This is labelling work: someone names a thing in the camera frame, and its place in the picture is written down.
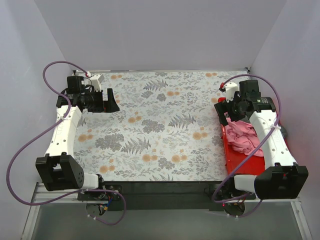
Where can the floral table mat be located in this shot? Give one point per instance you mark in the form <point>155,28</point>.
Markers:
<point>166,128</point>

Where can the aluminium frame rail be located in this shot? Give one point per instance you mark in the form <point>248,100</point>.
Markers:
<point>42,195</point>

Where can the red plastic bin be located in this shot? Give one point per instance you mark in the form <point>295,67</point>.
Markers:
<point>246,162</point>

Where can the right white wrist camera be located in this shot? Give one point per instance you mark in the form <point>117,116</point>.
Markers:
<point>230,88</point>

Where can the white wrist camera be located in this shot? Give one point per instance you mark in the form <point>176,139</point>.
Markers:
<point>96,80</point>
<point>230,88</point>

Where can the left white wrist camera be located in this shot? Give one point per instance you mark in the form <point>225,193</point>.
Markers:
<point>96,80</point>

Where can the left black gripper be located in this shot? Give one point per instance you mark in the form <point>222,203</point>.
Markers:
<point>105,101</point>

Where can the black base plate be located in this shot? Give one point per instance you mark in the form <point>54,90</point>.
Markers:
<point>167,195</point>

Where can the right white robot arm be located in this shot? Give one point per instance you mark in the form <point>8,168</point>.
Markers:
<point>282,177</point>

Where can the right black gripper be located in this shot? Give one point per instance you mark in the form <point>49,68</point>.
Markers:
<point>227,109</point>

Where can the pink t shirt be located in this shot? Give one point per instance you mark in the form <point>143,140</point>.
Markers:
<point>241,136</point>

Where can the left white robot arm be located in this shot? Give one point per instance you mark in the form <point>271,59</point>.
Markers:
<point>58,168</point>

